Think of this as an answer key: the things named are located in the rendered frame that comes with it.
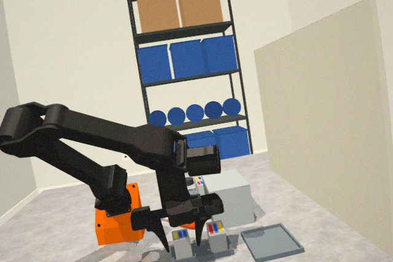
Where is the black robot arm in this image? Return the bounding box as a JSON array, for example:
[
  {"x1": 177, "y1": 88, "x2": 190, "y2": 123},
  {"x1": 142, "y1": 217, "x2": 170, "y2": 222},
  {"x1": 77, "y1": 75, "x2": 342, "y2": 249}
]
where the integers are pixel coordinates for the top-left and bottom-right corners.
[{"x1": 0, "y1": 102, "x2": 221, "y2": 227}]

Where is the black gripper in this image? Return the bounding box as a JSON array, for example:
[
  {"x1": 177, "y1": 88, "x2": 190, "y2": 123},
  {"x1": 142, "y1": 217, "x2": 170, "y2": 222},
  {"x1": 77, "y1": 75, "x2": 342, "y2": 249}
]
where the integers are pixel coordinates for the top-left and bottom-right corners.
[{"x1": 130, "y1": 177, "x2": 224, "y2": 252}]

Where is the orange-handled screwdriver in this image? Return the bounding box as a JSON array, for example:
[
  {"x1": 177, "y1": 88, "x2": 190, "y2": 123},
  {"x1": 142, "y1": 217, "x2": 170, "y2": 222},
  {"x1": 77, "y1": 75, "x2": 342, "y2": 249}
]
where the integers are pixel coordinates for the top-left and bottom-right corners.
[{"x1": 181, "y1": 222, "x2": 195, "y2": 229}]

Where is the beige flat wall panel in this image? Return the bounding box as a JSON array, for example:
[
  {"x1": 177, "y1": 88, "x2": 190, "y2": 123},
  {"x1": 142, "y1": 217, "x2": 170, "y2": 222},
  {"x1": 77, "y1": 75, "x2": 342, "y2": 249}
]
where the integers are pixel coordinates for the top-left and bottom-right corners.
[{"x1": 254, "y1": 0, "x2": 393, "y2": 258}]

